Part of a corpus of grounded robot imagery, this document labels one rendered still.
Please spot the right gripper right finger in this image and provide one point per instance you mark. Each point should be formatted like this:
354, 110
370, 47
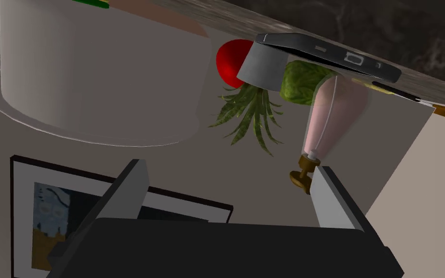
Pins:
330, 204

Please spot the grey pot with green plant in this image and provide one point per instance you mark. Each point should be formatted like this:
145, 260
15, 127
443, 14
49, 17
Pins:
263, 67

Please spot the white cylindrical container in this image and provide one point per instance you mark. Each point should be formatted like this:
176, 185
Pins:
99, 73

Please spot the green lettuce head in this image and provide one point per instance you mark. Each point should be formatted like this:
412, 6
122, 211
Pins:
299, 83

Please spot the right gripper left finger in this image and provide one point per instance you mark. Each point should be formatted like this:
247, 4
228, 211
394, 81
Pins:
130, 193

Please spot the black and yellow pen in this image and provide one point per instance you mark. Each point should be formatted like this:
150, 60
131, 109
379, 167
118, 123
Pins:
394, 90

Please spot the black smartphone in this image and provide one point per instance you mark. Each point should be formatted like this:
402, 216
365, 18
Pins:
334, 54

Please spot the black framed wall picture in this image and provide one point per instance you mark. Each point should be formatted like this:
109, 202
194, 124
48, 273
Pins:
25, 216

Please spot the pink bottle with brass stopper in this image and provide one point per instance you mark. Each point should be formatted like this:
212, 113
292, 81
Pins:
332, 116

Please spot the green flat book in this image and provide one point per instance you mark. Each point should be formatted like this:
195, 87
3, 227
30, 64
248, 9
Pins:
91, 3

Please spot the red apple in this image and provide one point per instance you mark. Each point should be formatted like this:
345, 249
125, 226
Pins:
230, 61

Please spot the wooden table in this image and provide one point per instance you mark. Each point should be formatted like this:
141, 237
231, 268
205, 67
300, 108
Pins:
226, 19

